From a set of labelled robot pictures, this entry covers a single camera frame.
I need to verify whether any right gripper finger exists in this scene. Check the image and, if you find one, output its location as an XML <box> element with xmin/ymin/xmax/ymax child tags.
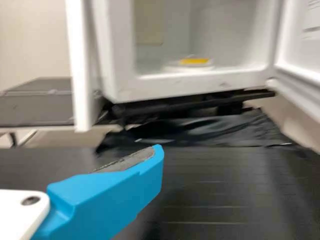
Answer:
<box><xmin>32</xmin><ymin>144</ymin><xmax>165</xmax><ymax>240</ymax></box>

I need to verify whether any white incubator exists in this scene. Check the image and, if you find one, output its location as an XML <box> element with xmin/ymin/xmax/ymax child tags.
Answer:
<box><xmin>93</xmin><ymin>0</ymin><xmax>286</xmax><ymax>104</ymax></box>

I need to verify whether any petri dish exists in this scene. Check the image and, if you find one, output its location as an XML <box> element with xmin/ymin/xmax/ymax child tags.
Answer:
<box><xmin>164</xmin><ymin>56</ymin><xmax>216</xmax><ymax>74</ymax></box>

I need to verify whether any incubator door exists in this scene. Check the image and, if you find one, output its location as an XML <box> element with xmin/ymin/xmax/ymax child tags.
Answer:
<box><xmin>266</xmin><ymin>0</ymin><xmax>320</xmax><ymax>151</ymax></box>

